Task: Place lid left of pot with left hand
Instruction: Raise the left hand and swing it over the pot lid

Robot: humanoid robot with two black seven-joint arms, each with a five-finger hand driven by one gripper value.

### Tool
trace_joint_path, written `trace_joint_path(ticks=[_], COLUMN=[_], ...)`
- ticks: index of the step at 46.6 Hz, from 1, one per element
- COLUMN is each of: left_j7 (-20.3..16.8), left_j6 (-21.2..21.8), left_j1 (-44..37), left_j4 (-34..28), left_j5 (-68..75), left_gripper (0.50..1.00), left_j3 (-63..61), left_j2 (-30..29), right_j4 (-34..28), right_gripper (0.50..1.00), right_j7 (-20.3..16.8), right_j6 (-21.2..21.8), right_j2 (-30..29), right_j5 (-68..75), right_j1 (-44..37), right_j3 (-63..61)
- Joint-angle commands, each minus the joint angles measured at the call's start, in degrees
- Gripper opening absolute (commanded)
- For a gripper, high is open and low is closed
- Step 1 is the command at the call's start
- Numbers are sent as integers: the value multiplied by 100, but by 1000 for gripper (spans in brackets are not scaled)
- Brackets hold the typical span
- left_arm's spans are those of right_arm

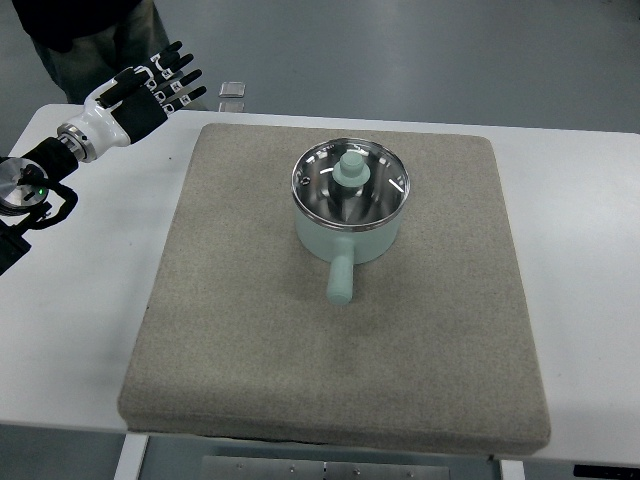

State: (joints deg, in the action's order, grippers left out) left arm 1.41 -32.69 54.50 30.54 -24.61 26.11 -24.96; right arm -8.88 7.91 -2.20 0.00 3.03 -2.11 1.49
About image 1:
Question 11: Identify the clear plastic piece lower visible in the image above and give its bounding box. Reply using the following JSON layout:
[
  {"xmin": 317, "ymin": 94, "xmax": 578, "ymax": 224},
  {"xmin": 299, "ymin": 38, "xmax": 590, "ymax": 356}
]
[{"xmin": 218, "ymin": 101, "xmax": 245, "ymax": 113}]

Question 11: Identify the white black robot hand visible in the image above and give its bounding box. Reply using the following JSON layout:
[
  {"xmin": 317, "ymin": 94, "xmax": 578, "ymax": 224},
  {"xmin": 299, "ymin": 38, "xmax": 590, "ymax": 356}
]
[{"xmin": 57, "ymin": 41, "xmax": 206, "ymax": 163}]

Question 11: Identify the mint green pot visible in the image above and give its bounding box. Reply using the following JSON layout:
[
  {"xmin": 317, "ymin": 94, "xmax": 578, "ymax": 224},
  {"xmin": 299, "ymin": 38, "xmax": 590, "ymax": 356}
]
[{"xmin": 291, "ymin": 139, "xmax": 411, "ymax": 306}]

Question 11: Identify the glass lid with green knob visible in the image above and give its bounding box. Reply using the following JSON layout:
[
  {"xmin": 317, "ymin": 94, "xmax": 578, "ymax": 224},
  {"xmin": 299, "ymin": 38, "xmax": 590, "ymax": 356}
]
[{"xmin": 291, "ymin": 138, "xmax": 410, "ymax": 232}]

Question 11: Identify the beige fabric mat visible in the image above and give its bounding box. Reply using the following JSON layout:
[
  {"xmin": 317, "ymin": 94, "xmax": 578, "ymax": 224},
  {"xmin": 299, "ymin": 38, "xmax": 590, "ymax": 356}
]
[{"xmin": 118, "ymin": 124, "xmax": 551, "ymax": 455}]

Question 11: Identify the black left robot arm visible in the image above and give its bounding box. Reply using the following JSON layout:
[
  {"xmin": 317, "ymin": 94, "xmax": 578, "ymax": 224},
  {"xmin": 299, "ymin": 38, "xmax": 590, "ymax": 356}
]
[{"xmin": 1, "ymin": 137, "xmax": 81, "ymax": 272}]

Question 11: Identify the metal plate under table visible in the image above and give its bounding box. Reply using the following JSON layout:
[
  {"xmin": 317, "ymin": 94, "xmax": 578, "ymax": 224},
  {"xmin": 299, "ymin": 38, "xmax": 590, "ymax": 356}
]
[{"xmin": 199, "ymin": 456, "xmax": 451, "ymax": 480}]

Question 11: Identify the clear plastic piece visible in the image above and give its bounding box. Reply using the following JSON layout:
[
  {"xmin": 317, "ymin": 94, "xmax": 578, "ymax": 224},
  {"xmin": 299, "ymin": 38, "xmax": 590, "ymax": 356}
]
[
  {"xmin": 218, "ymin": 101, "xmax": 245, "ymax": 113},
  {"xmin": 219, "ymin": 81, "xmax": 246, "ymax": 98}
]

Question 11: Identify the white table leg frame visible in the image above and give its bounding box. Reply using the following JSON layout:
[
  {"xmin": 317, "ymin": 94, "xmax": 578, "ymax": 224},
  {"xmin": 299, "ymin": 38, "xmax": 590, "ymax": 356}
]
[{"xmin": 113, "ymin": 434, "xmax": 149, "ymax": 480}]

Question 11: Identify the person in dark clothes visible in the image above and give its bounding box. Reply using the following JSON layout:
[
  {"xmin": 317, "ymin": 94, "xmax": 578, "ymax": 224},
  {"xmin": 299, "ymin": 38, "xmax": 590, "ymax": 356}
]
[{"xmin": 12, "ymin": 1, "xmax": 169, "ymax": 104}]

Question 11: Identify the clear plastic piece upper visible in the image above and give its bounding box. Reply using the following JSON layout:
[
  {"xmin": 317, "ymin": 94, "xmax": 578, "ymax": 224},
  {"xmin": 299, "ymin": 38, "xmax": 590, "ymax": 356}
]
[{"xmin": 219, "ymin": 81, "xmax": 246, "ymax": 98}]

